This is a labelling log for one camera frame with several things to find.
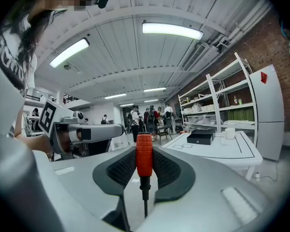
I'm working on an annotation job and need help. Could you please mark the white refrigerator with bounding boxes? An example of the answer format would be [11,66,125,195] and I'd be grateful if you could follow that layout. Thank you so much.
[248,64,286,161]

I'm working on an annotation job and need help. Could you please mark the white cup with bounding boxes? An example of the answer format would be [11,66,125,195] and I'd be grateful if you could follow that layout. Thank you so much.
[221,127,236,140]

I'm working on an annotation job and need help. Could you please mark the white printed T-shirt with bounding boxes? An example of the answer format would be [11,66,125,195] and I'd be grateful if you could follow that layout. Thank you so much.
[0,15,38,97]

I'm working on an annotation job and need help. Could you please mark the person's left forearm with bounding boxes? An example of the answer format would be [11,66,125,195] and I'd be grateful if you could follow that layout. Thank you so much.
[14,109,54,155]

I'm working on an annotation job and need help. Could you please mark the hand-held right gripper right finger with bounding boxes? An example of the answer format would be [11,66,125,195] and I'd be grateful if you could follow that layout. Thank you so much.
[135,145,277,232]

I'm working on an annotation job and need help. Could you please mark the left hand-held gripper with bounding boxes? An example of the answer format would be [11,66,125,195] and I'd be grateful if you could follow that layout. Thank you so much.
[38,99,125,161]

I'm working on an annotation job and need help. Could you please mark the long ceiling light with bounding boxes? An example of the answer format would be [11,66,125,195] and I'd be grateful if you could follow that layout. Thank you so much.
[142,22,205,41]
[104,93,127,100]
[49,38,90,69]
[144,87,167,93]

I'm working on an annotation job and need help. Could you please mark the orange-handled screwdriver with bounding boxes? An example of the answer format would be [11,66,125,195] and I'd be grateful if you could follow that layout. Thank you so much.
[135,131,154,218]

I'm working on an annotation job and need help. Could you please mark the dark chair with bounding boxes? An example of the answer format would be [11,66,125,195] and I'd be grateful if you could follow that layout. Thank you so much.
[156,124,174,145]

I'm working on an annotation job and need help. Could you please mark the black flat box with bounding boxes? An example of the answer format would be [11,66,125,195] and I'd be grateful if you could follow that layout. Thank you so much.
[186,129,217,145]

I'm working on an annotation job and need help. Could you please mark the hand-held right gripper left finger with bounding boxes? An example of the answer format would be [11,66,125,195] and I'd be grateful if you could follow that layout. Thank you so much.
[50,145,137,232]

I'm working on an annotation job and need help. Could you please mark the person's left hand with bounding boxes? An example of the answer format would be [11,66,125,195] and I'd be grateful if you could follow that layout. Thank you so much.
[55,129,83,154]

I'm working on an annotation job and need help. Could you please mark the row of green boxes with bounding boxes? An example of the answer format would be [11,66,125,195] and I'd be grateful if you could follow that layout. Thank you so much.
[226,107,255,121]

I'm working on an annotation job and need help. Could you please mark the white table with black lines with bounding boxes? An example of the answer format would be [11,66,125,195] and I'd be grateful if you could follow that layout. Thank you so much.
[161,130,264,181]

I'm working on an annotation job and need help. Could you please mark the white metal shelf rack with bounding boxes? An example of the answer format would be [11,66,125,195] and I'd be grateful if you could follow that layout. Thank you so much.
[178,52,258,150]

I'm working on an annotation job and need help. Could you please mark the white plug with cable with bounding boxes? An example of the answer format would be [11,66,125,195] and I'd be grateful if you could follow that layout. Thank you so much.
[252,162,278,183]

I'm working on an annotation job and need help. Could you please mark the ceiling air vent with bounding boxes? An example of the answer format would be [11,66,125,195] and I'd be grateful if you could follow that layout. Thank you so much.
[182,42,210,73]

